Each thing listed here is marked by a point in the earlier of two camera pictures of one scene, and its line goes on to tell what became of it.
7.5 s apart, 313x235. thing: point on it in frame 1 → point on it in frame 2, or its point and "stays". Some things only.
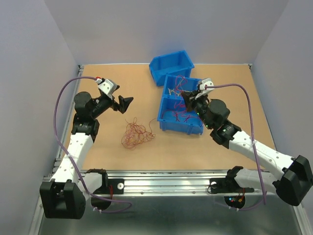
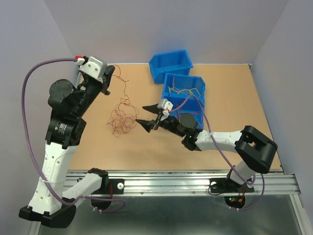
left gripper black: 123,103 → 108,75
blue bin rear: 177,63 stays
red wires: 135,134 → 124,115
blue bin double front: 172,114 stays
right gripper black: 189,102 → 147,125
